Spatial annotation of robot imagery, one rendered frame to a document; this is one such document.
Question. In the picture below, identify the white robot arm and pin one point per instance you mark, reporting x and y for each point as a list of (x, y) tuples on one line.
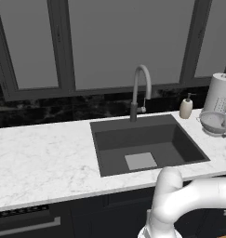
[(179, 198)]

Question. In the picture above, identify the grey sink faucet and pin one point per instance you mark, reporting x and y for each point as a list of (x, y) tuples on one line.
[(138, 89)]

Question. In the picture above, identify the dark grey sink basin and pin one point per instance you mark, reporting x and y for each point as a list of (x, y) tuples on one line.
[(148, 145)]

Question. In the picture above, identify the silver metal colander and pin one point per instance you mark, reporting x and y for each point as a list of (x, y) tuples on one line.
[(212, 122)]

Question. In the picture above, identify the cream soap dispenser bottle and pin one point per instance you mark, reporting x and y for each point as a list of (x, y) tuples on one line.
[(186, 108)]

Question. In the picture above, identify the dark cupboard door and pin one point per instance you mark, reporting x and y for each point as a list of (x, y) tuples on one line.
[(111, 214)]

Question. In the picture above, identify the white paper towel roll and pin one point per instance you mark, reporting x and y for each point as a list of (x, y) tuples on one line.
[(217, 93)]

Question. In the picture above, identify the black dishwasher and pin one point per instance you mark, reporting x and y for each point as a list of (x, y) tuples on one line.
[(24, 221)]

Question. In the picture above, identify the dark grey window frame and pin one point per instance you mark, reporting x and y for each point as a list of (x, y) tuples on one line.
[(63, 55)]

